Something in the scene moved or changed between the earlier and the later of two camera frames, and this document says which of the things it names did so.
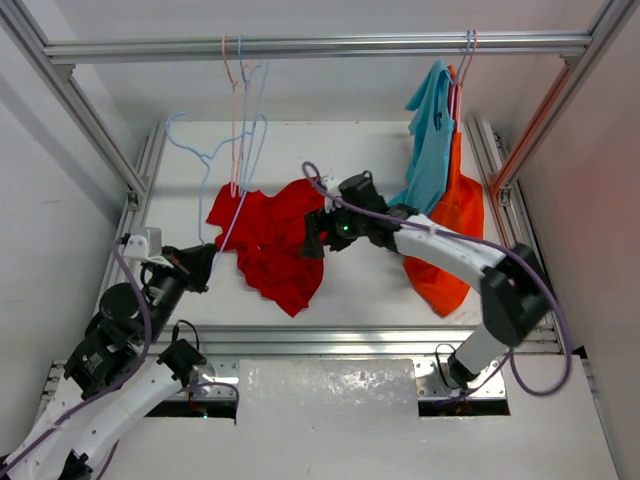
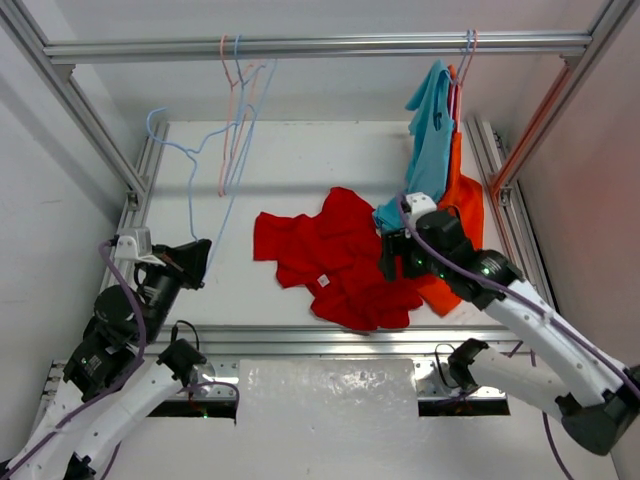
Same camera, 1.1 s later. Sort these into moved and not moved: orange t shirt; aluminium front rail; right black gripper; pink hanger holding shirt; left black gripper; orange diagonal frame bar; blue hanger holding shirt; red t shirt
Moved: red t shirt; right black gripper
Not moved: left black gripper; pink hanger holding shirt; blue hanger holding shirt; orange t shirt; aluminium front rail; orange diagonal frame bar
